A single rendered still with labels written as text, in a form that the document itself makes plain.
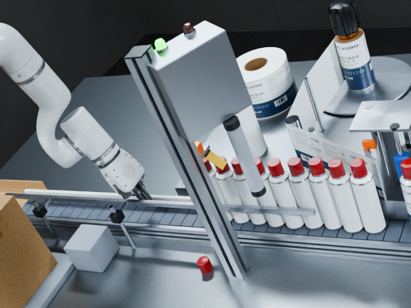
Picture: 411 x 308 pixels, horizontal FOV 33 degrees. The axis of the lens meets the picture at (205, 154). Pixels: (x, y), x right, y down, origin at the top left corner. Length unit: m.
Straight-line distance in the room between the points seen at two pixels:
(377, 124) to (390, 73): 0.66
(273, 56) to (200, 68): 0.84
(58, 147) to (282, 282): 0.68
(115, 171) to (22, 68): 0.40
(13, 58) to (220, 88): 0.53
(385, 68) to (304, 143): 0.54
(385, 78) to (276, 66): 0.33
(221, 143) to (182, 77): 0.80
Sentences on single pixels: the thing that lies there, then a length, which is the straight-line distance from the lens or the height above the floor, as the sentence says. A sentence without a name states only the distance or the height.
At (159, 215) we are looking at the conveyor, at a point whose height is 0.88.
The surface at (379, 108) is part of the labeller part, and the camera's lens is 1.65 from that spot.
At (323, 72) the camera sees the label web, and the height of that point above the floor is 1.02.
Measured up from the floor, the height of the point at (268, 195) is 0.99.
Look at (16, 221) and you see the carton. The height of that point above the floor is 1.06.
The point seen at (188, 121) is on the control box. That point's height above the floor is 1.34.
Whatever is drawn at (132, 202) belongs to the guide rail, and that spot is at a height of 0.96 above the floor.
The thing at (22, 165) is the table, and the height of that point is 0.83.
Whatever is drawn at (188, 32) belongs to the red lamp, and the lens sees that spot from 1.48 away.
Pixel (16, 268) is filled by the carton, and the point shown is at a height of 0.96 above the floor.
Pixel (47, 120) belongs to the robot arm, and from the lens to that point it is 1.85.
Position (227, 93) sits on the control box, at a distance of 1.49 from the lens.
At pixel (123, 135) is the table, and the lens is 2.58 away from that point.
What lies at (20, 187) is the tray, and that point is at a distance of 2.60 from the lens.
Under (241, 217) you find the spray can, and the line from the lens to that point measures 1.86.
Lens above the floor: 2.07
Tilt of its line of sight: 33 degrees down
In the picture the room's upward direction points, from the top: 24 degrees counter-clockwise
